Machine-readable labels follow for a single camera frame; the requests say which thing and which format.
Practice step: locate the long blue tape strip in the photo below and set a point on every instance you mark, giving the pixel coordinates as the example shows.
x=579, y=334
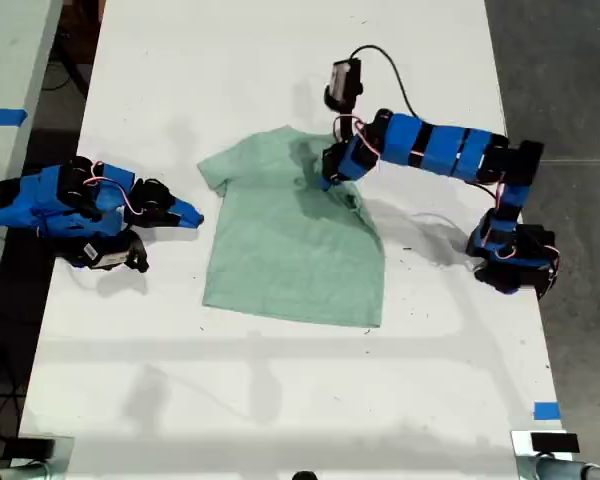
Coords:
x=2, y=116

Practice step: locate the black camera stalk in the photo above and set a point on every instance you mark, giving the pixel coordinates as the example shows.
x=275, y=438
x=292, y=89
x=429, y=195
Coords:
x=137, y=252
x=344, y=112

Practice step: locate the white mounting plate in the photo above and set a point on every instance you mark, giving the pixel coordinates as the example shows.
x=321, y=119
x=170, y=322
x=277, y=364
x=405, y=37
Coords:
x=520, y=442

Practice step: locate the black round knob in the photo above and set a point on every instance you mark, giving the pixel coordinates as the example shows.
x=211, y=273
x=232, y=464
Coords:
x=304, y=475

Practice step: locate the small black box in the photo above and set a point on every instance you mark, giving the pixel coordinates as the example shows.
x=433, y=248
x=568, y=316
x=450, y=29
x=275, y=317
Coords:
x=30, y=447
x=555, y=442

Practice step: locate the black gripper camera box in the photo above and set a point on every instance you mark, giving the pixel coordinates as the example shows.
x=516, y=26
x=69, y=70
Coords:
x=105, y=252
x=346, y=77

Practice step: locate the white side table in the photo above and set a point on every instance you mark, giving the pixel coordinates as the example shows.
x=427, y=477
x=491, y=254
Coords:
x=5, y=60

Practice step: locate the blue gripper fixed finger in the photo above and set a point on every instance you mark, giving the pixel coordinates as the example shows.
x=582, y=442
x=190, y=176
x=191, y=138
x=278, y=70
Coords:
x=187, y=211
x=326, y=183

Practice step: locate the pale green T-shirt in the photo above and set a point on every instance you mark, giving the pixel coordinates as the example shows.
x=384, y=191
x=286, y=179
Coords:
x=290, y=250

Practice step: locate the metal bracket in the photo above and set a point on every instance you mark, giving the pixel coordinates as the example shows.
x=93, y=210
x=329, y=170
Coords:
x=64, y=452

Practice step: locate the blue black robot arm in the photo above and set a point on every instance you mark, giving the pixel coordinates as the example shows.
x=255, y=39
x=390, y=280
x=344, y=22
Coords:
x=45, y=200
x=445, y=145

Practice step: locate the small blue tape square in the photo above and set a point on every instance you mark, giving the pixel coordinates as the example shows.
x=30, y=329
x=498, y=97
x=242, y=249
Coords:
x=547, y=411

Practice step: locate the metal clamp pipe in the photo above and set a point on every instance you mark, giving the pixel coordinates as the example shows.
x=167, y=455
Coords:
x=555, y=469
x=10, y=472

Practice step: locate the black blue gripper moving finger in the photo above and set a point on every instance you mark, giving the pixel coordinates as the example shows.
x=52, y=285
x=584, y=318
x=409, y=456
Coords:
x=172, y=219

